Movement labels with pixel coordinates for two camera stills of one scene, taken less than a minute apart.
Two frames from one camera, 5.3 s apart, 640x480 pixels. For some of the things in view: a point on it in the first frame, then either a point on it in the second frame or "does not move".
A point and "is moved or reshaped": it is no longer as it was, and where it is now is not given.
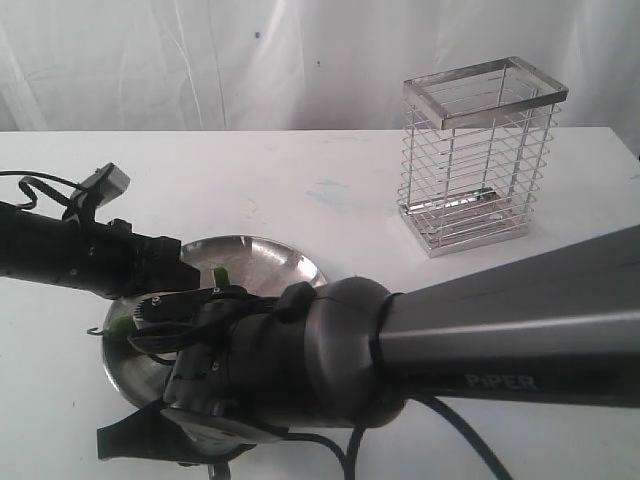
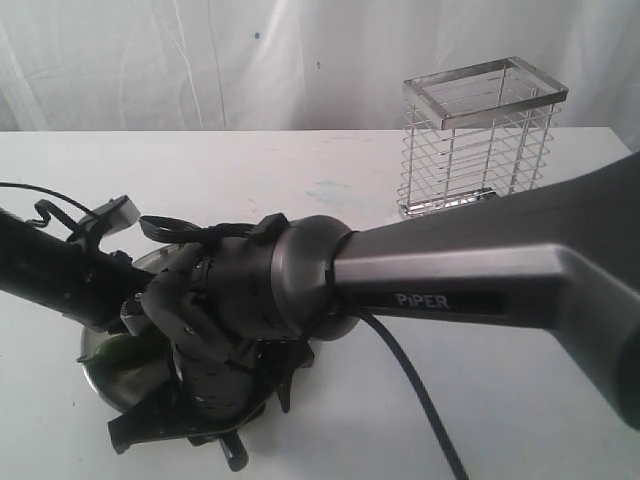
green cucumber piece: x=121 y=325 is moved or reshaped
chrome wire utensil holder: x=477 y=145 does not move
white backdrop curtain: x=296 y=65 does not move
